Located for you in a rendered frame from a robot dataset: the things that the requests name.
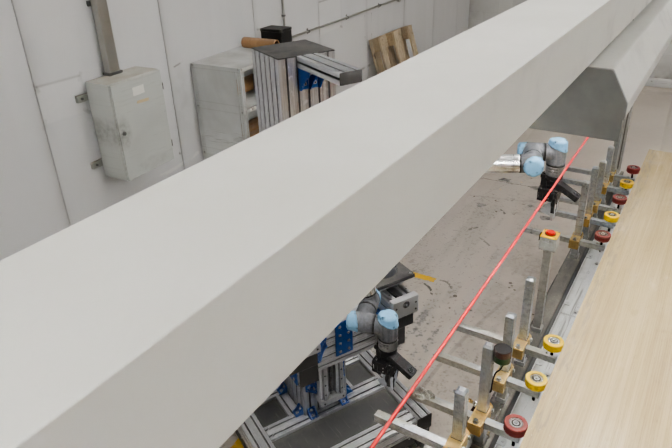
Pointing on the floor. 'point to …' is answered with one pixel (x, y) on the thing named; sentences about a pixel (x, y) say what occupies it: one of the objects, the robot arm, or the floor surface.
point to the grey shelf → (223, 99)
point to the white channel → (280, 232)
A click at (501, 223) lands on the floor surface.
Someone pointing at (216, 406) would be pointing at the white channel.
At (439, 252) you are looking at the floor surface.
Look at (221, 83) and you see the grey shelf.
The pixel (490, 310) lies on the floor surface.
